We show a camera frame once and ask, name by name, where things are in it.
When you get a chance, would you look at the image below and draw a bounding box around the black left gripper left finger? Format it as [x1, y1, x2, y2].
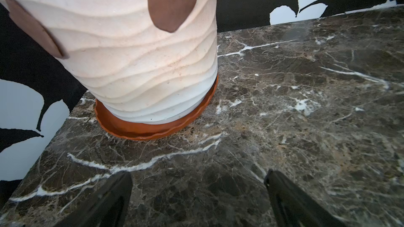
[56, 171, 133, 227]

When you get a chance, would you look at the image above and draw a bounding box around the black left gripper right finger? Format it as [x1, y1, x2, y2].
[264, 169, 345, 227]

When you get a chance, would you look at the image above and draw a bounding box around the white wavy ceramic pot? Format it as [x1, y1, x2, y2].
[16, 0, 218, 125]

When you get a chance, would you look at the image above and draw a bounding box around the orange plastic pot saucer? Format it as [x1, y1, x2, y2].
[94, 78, 218, 141]

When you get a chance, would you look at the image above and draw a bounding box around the brown mud patch at rim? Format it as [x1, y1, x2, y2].
[5, 0, 69, 59]

